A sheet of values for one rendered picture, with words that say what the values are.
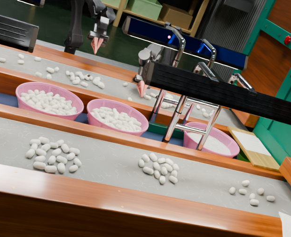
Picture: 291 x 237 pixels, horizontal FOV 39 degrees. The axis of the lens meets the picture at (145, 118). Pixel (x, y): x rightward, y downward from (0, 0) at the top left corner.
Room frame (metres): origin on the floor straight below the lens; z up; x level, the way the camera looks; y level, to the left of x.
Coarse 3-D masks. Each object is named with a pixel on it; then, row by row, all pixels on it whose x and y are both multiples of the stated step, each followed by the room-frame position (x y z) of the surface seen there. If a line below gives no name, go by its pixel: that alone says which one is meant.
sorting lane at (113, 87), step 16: (0, 48) 1.80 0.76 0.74; (0, 64) 1.62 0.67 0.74; (16, 64) 1.69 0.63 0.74; (32, 64) 1.76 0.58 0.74; (48, 64) 1.84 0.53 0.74; (64, 64) 1.92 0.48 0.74; (64, 80) 1.72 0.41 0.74; (80, 80) 1.80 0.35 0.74; (112, 80) 1.96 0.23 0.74; (128, 96) 1.84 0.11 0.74; (176, 96) 2.11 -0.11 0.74; (192, 112) 1.97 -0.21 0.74; (208, 112) 2.06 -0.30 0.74; (224, 112) 2.16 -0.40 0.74; (240, 128) 2.01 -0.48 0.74
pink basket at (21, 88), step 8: (16, 88) 1.40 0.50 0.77; (24, 88) 1.47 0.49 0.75; (32, 88) 1.51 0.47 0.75; (40, 88) 1.53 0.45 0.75; (48, 88) 1.55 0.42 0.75; (56, 88) 1.56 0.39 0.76; (64, 96) 1.56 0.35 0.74; (24, 104) 1.32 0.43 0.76; (72, 104) 1.53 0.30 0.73; (80, 104) 1.50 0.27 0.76; (40, 112) 1.31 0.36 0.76; (80, 112) 1.42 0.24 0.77
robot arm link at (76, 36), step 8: (72, 0) 2.24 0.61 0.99; (80, 0) 2.25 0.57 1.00; (72, 8) 2.24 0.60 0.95; (80, 8) 2.24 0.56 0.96; (72, 16) 2.22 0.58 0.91; (80, 16) 2.23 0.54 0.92; (72, 24) 2.20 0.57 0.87; (80, 24) 2.22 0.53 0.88; (72, 32) 2.18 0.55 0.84; (80, 32) 2.21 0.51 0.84; (72, 40) 2.16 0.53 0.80; (80, 40) 2.19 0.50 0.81
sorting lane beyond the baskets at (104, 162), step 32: (0, 128) 1.14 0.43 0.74; (32, 128) 1.22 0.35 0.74; (0, 160) 0.98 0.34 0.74; (32, 160) 1.04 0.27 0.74; (96, 160) 1.18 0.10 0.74; (128, 160) 1.26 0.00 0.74; (160, 192) 1.14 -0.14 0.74; (192, 192) 1.22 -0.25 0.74; (224, 192) 1.31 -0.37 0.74; (256, 192) 1.40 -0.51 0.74; (288, 192) 1.51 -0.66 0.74
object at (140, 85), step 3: (141, 81) 1.88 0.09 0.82; (138, 84) 1.91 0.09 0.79; (141, 84) 1.88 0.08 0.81; (138, 87) 1.91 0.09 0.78; (141, 87) 1.88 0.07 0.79; (147, 87) 1.94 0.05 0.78; (150, 87) 1.94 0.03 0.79; (138, 90) 1.90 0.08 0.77; (141, 90) 1.87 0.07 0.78; (141, 93) 1.87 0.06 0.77; (141, 96) 1.86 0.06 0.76
